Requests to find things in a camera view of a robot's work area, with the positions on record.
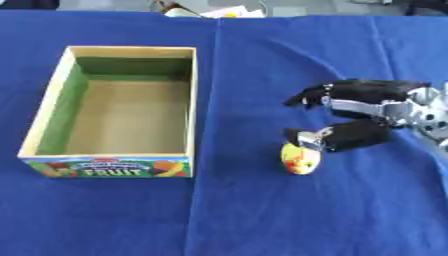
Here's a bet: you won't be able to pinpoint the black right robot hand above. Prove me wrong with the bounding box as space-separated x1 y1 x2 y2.
281 78 433 154

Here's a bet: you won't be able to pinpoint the tan box with green inside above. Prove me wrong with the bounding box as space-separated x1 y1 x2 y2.
15 45 200 179

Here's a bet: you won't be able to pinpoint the yellow red toy fruit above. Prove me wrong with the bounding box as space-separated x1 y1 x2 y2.
280 142 322 176

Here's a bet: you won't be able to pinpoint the white paper sheets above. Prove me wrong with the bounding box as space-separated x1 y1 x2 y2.
162 5 266 19

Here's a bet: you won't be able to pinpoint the dark chair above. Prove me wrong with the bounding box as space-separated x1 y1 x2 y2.
0 0 62 11

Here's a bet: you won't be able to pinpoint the brown bag strap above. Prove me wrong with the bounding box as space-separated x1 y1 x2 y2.
152 0 203 18

